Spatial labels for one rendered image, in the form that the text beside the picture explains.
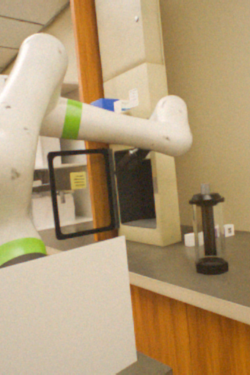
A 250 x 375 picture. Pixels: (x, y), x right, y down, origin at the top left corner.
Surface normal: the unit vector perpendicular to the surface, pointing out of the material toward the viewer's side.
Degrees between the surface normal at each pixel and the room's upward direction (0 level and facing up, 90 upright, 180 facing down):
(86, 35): 90
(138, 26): 90
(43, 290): 90
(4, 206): 135
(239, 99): 90
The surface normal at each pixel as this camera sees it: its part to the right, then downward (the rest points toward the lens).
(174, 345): -0.79, 0.11
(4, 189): 0.44, 0.70
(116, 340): 0.65, -0.03
